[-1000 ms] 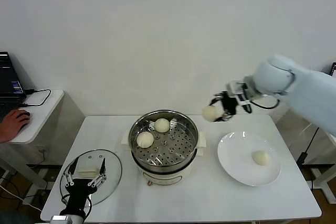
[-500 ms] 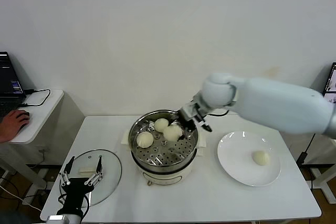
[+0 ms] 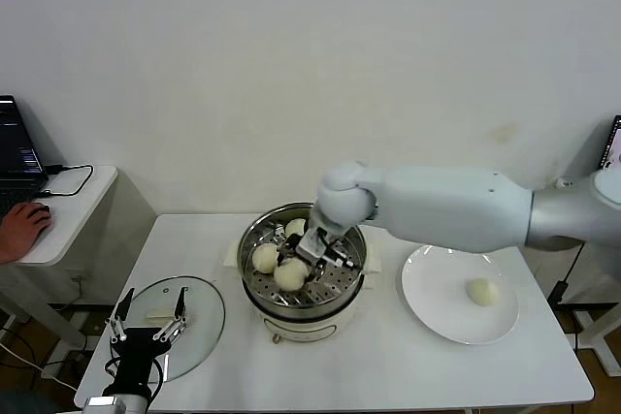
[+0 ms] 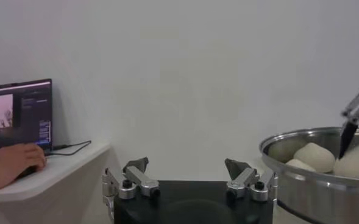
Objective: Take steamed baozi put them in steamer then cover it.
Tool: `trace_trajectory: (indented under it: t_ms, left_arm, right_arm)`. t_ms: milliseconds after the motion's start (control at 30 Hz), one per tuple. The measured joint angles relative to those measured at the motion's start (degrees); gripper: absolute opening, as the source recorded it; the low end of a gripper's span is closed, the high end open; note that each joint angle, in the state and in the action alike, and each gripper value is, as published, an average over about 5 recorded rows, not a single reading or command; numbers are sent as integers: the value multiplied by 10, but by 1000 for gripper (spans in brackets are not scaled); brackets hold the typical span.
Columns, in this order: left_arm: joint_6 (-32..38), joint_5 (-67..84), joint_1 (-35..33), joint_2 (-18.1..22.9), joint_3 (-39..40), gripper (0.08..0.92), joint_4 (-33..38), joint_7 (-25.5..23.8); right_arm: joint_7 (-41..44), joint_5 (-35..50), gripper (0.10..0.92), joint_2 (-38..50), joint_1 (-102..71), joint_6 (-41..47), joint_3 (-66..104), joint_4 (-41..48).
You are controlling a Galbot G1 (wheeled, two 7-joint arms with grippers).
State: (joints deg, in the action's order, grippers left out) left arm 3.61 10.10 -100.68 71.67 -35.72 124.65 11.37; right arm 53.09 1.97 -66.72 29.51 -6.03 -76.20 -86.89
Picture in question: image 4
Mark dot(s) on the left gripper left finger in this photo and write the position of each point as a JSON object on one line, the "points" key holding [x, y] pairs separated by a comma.
{"points": [[139, 179]]}

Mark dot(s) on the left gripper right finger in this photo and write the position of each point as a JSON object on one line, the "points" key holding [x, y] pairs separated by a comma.
{"points": [[243, 179]]}

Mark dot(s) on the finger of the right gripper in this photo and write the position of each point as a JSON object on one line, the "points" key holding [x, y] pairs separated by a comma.
{"points": [[348, 137]]}

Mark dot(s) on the white steamed baozi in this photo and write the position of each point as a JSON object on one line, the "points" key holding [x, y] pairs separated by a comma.
{"points": [[314, 156], [299, 165], [356, 164]]}

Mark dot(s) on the black computer mouse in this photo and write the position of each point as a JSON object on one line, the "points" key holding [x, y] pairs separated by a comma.
{"points": [[30, 172]]}

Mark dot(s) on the stainless steel steamer basket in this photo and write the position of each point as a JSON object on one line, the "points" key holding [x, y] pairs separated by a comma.
{"points": [[319, 194]]}

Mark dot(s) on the person's bare hand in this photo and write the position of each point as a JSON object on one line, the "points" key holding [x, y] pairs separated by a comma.
{"points": [[17, 161]]}

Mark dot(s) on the white side table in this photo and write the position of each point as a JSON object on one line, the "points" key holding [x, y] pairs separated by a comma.
{"points": [[60, 170]]}

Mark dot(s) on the black open laptop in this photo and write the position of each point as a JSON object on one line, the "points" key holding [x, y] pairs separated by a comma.
{"points": [[30, 115]]}

